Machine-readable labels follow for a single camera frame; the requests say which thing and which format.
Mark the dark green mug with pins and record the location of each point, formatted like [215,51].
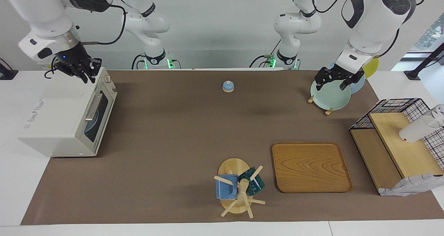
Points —
[256,185]

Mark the cream toaster oven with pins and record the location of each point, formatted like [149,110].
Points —
[59,125]

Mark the black camera stand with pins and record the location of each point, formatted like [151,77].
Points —
[425,61]

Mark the wooden mug tree stand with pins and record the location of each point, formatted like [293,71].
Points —
[237,203]

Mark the wooden serving tray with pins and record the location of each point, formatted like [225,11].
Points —
[312,173]

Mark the white cup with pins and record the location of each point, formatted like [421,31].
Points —
[414,131]

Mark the oven glass door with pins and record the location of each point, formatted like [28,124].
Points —
[100,104]

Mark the yellow plate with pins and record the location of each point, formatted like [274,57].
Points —
[372,68]

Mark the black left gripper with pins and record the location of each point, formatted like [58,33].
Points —
[341,72]

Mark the blue mug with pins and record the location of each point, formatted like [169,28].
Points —
[225,189]

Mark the light blue round plate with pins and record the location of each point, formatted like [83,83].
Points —
[93,127]

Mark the wooden dish rack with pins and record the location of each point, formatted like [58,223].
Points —
[328,112]

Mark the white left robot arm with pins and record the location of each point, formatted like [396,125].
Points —
[371,17]

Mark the pale green plate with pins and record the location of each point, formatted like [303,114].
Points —
[331,97]

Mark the brown table mat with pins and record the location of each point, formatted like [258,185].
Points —
[166,180]

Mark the grey white patterned cloth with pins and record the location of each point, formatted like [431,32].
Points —
[409,185]

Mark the clear glass cup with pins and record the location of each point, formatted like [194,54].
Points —
[438,113]

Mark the pale blue racked plate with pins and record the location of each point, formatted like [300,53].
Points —
[357,87]

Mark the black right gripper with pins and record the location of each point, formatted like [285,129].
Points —
[71,59]

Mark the black clamp mount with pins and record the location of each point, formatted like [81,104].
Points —
[7,73]

